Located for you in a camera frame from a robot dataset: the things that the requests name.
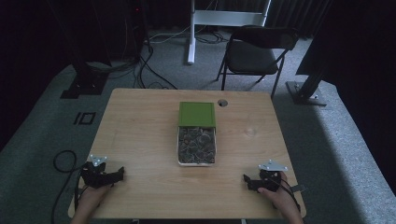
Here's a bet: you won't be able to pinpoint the white floor cable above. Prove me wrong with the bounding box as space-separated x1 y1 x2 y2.
148 24 192 45

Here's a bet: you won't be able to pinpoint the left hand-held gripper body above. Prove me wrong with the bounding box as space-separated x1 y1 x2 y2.
79 154 110 189

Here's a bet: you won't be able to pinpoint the black folding chair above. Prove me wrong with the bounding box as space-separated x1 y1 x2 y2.
216 25 300 99

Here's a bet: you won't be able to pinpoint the person's left hand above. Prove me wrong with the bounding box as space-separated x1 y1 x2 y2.
78 183 114 210

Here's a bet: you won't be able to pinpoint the person's right hand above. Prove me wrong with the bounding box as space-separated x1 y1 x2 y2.
257 171 297 213

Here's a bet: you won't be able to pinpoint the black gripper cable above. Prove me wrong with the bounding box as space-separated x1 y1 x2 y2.
50 149 85 224
274 177 302 213

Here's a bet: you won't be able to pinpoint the black metal stand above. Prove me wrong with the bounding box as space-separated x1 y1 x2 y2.
59 0 110 100
285 55 329 107

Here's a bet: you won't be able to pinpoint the pile of dark dried pieces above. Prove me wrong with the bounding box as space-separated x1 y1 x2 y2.
178 126 217 164

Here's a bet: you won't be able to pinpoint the green box sleeve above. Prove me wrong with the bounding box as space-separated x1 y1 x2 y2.
177 101 217 129

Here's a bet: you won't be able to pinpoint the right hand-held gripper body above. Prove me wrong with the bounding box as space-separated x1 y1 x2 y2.
255 159 290 193

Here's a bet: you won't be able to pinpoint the black computer tower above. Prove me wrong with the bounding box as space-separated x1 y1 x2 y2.
122 0 149 59

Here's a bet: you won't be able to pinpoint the black floor cables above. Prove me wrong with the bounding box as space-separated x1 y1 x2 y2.
85 43 179 91

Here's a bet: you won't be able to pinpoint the white metal stand frame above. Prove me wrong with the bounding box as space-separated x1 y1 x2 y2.
187 0 273 65

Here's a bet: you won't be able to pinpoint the white box drawer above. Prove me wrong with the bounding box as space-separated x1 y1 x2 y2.
177 125 218 167

